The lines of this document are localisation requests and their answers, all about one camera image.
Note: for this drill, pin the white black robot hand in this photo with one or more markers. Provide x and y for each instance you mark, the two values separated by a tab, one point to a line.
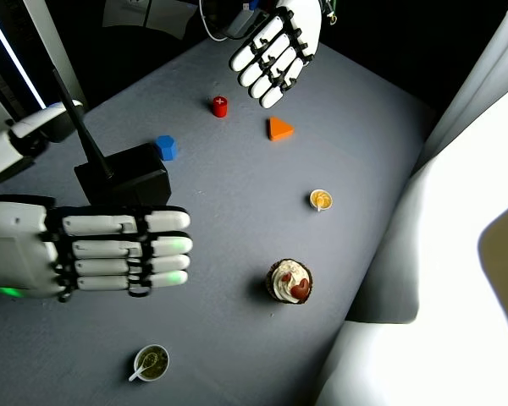
17	249
296	25

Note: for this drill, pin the orange triangle block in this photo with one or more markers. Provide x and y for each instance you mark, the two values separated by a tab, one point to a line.
278	129

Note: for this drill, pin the red cylinder block white cross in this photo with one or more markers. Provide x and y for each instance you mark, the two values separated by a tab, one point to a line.
220	106

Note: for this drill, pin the toy bowl of yellow soup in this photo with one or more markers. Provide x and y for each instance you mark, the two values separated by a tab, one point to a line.
320	199

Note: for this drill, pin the toy bowl of green soup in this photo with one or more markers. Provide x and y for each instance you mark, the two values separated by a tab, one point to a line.
152	363

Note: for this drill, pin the blue hexagon block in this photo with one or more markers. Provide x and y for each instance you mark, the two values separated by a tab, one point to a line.
166	148

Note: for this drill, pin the white light strip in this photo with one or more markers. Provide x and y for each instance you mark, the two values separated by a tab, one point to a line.
14	57

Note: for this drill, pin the white backdrop curtain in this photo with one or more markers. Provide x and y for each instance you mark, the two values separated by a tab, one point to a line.
461	127

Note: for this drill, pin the grey table cloth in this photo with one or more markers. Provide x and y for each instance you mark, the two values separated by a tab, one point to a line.
237	237

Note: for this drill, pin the toy cupcake with white frosting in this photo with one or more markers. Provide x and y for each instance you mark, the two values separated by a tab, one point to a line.
290	281

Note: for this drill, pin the beige rounded board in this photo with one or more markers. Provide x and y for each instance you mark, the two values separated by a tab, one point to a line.
506	270

